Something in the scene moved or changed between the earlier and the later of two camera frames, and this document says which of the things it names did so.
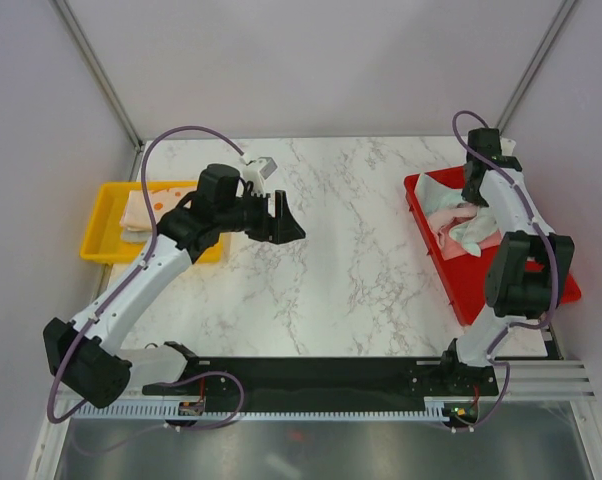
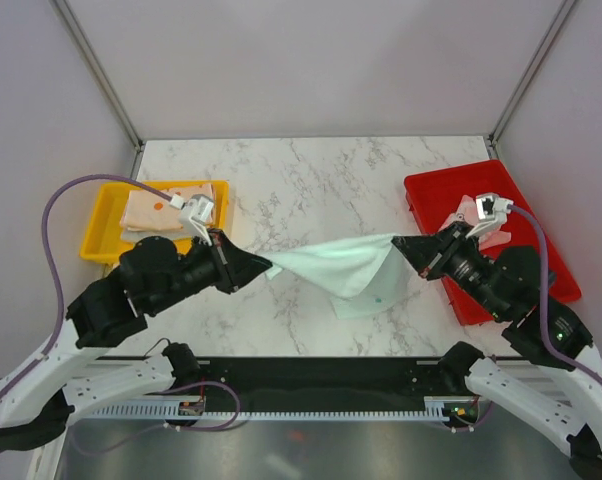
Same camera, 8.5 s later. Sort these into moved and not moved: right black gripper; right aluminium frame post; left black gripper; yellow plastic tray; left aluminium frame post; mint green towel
Moved: right black gripper; left black gripper; mint green towel
Not moved: right aluminium frame post; left aluminium frame post; yellow plastic tray
